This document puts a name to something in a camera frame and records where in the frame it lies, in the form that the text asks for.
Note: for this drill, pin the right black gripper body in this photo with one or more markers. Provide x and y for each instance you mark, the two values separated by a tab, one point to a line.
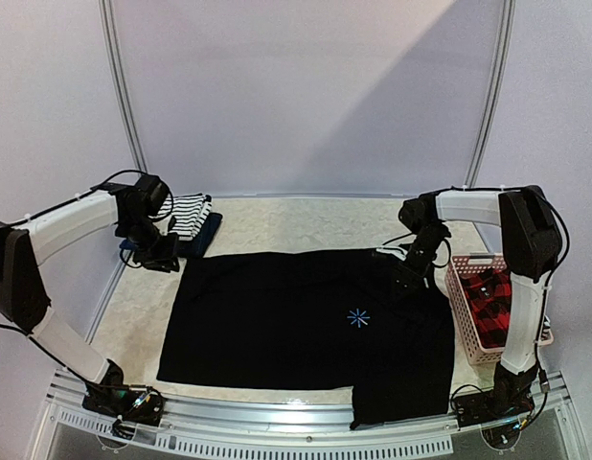
410	273

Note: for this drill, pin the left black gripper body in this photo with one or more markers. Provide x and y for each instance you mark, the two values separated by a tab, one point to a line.
157	252

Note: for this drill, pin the black white striped tank top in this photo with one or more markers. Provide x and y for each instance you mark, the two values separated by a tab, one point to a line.
184	215

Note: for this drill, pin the black garment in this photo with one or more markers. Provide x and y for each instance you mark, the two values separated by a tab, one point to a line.
316	320

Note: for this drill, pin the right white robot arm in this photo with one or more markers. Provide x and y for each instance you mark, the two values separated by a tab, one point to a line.
532	237

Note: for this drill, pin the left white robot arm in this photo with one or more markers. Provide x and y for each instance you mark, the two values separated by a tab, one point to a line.
37	255

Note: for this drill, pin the pink perforated laundry basket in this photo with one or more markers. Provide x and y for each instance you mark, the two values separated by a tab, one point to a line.
461	306

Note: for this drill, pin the folded blue garment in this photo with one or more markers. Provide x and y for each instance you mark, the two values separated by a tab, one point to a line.
202	237

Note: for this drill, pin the red black plaid shirt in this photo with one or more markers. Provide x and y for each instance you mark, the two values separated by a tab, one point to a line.
489	298

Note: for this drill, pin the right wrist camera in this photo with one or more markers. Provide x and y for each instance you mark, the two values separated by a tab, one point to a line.
388	252

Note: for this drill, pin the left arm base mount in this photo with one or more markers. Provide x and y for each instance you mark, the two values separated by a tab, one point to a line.
140	404

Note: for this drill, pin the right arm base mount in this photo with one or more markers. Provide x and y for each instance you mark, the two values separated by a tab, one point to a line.
510	396

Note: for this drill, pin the aluminium front rail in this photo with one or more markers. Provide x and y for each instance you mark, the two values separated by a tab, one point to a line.
206	429

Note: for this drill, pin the left aluminium corner post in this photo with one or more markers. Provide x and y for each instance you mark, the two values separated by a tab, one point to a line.
117	70

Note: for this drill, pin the aluminium corner post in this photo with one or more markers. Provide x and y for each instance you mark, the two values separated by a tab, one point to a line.
499	63
117	70

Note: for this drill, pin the right aluminium corner post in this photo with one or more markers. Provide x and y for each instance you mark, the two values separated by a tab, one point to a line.
499	63

